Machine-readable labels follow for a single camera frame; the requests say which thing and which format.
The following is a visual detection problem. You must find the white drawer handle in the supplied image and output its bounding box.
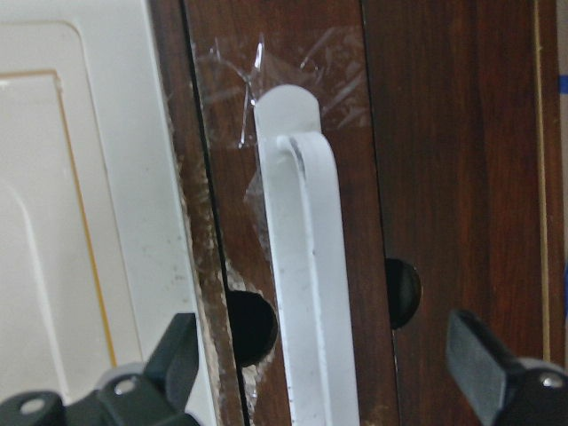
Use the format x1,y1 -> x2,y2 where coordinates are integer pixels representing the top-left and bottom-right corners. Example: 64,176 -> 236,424
254,84 -> 359,425

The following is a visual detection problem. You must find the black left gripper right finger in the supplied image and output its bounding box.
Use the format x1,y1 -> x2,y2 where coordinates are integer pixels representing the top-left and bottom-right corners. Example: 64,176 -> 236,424
446,310 -> 567,425

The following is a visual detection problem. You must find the dark brown wooden drawer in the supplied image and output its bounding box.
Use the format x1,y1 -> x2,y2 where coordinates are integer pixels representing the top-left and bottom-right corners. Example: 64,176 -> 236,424
149,1 -> 565,425

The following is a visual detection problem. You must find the cream white cabinet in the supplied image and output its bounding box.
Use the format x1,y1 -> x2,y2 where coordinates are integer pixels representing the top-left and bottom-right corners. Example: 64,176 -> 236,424
1,1 -> 197,403

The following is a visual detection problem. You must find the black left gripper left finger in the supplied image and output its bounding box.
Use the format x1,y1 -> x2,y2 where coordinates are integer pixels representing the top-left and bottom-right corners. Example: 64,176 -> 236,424
66,313 -> 198,425

